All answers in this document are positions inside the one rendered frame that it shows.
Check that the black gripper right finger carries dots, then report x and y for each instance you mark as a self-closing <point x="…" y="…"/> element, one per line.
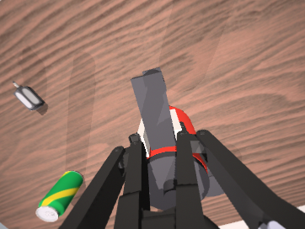
<point x="257" y="204"/>

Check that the green and yellow drink can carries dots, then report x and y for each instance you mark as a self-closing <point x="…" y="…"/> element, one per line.
<point x="57" y="200"/>

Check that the black round disc with center stud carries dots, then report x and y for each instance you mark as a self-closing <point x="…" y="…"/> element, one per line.
<point x="215" y="189"/>

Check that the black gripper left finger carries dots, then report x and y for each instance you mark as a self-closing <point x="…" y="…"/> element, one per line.
<point x="123" y="165"/>

